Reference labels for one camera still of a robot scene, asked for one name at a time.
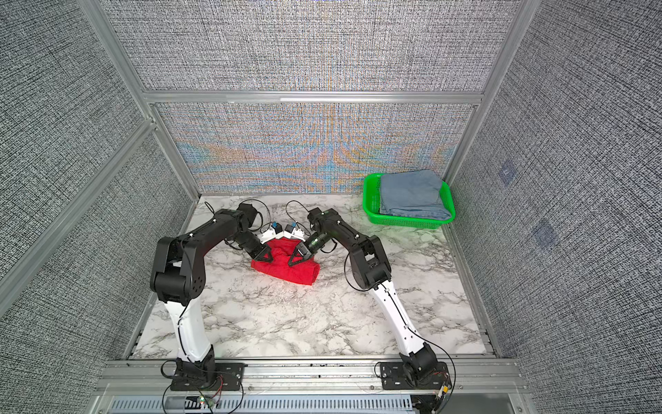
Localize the green plastic basket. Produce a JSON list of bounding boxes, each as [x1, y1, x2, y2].
[[362, 174, 456, 229]]

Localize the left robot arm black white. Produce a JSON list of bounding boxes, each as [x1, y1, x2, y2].
[[150, 202, 273, 382]]

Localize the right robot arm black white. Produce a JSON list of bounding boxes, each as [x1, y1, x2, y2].
[[288, 208, 454, 391]]

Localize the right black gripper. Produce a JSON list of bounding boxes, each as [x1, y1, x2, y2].
[[287, 233, 331, 266]]

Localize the folded grey-blue cloth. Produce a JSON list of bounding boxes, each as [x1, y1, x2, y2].
[[379, 170, 451, 221]]

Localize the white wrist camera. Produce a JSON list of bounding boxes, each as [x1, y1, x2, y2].
[[284, 224, 307, 241], [260, 223, 283, 244]]

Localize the aluminium cage frame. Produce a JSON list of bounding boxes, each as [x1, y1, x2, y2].
[[0, 0, 541, 394]]

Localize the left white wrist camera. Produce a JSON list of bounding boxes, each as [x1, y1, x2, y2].
[[260, 223, 283, 244]]

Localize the red long pants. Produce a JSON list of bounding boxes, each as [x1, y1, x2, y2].
[[251, 238, 321, 286]]

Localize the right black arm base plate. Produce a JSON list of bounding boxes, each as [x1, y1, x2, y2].
[[375, 362, 452, 391]]

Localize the white slotted cable duct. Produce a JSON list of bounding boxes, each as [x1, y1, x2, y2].
[[109, 394, 414, 413]]

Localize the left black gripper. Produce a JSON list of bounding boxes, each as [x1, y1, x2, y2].
[[232, 231, 275, 262]]

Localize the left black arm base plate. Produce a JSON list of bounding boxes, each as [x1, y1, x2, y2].
[[171, 362, 246, 392]]

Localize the aluminium front rail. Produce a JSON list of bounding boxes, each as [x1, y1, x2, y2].
[[92, 355, 531, 396]]

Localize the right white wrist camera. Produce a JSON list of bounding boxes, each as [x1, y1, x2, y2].
[[284, 224, 307, 241]]

